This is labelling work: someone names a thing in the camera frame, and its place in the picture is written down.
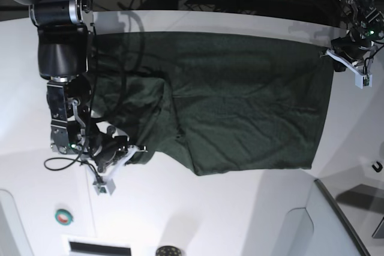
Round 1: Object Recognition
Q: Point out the dark green t-shirt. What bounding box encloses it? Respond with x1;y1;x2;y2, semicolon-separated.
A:
89;32;334;176

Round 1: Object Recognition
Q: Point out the black U-shaped hook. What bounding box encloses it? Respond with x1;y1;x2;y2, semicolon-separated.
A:
371;161;383;173

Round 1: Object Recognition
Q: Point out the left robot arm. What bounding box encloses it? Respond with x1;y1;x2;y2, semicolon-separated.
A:
330;0;383;76

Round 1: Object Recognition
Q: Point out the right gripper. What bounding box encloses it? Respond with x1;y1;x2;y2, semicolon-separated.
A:
89;124;128;168

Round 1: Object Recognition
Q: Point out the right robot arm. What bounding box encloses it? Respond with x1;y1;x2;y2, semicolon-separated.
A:
14;0;128;173

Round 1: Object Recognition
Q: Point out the green tape roll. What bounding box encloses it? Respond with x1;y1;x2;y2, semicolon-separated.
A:
55;209;73;226

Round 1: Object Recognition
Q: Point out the grey metal tray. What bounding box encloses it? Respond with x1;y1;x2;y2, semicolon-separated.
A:
317;177;383;255

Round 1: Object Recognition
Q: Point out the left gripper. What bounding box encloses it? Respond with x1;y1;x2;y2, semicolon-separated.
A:
331;37;371;72

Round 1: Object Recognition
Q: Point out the black perforated round object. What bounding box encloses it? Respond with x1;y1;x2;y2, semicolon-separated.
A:
155;246;182;256

